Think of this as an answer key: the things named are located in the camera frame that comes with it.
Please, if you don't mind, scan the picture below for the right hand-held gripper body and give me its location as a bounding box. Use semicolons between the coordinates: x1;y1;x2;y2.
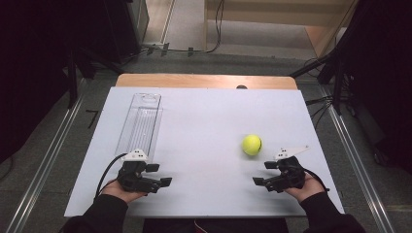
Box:
262;145;310;194

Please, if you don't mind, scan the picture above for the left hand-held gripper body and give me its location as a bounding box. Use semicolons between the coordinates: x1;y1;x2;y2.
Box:
117;148;162;194

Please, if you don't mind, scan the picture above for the yellow tennis ball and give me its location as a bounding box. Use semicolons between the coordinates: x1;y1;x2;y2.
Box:
241;134;263;156

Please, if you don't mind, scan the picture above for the clear plastic tray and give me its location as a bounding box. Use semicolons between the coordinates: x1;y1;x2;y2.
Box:
115;92;164;160

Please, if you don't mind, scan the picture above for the person's left hand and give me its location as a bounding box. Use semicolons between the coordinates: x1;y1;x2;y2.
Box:
101;179;148;205

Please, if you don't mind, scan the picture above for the person's right hand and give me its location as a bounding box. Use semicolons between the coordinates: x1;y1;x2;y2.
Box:
284;172;326;204

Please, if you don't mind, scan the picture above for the white board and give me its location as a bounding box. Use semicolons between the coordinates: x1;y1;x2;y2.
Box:
63;85;346;218

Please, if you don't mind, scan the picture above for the wooden table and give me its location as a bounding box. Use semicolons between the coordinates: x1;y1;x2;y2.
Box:
115;73;298;91

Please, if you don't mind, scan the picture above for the black stand leg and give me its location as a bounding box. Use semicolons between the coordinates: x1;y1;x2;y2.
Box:
289;52;336;80

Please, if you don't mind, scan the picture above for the black stand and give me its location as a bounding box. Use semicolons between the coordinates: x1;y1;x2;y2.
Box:
66;48;125;110

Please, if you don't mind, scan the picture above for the black curtain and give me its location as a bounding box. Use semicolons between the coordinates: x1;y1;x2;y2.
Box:
0;0;144;164
317;0;412;176

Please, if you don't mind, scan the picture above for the light wooden furniture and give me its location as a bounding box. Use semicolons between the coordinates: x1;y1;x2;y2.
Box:
203;0;359;58

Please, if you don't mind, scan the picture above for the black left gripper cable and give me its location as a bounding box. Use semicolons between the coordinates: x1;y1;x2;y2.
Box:
93;152;128;199

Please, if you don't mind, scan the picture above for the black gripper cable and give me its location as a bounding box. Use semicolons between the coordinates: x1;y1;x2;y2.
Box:
93;152;128;199
303;168;331;193

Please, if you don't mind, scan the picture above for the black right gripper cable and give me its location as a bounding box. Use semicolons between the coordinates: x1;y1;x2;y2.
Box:
303;168;331;193

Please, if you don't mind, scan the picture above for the metal floor rail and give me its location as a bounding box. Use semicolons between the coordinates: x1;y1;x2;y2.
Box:
5;95;86;233
320;86;396;233

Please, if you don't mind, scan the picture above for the bundle of black floor cables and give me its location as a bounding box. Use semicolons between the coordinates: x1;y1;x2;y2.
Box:
305;94;338;129

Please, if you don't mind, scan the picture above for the black hanging cable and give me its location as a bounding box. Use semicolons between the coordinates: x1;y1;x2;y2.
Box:
205;0;225;54

